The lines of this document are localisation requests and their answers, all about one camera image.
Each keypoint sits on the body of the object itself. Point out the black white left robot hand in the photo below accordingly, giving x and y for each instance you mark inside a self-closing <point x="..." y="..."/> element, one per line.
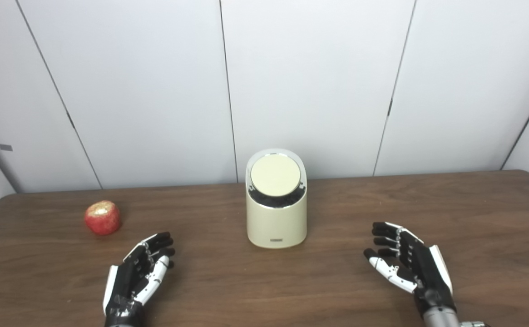
<point x="128" y="277"/>

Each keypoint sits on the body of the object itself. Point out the cream-colored bin body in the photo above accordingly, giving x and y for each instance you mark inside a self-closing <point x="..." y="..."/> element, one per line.
<point x="275" y="225"/>

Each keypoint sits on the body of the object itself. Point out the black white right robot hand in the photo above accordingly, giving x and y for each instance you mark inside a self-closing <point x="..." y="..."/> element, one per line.
<point x="423" y="272"/>

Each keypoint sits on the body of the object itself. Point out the cream round bin lid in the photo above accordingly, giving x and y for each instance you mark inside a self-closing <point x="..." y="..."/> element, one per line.
<point x="275" y="175"/>

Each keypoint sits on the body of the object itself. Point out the small gray wall tag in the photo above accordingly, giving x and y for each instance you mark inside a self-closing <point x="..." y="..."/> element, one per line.
<point x="5" y="147"/>

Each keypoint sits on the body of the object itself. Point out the red apple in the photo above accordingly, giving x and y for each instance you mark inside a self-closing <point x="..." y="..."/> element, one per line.
<point x="103" y="220"/>

